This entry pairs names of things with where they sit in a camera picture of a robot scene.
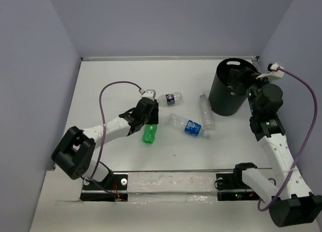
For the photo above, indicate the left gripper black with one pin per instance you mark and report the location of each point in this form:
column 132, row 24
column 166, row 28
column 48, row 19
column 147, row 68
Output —
column 154, row 117

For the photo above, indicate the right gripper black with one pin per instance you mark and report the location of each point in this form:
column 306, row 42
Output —
column 245, row 74

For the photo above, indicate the green plastic bottle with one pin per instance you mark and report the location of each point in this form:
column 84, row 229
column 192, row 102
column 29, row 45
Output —
column 149, row 133

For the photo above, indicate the black cap cola bottle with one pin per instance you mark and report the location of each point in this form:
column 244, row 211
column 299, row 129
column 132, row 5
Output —
column 171, row 99

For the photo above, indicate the blue label water bottle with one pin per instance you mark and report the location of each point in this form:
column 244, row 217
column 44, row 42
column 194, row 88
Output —
column 186, row 126

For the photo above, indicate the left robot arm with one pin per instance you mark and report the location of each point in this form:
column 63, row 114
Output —
column 74, row 153

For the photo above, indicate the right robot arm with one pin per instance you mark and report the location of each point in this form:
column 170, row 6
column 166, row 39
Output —
column 286, row 196

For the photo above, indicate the black round bin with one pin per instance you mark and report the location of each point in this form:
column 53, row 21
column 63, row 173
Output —
column 221, row 99

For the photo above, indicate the clear unlabeled plastic bottle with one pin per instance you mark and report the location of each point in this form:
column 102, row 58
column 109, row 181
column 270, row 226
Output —
column 206, row 112

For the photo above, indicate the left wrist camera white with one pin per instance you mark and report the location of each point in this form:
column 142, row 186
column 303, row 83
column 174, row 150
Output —
column 148, row 94

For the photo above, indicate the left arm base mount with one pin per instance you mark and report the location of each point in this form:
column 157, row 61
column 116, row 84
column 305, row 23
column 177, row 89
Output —
column 111, row 189

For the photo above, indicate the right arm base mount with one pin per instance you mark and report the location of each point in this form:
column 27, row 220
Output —
column 228, row 190

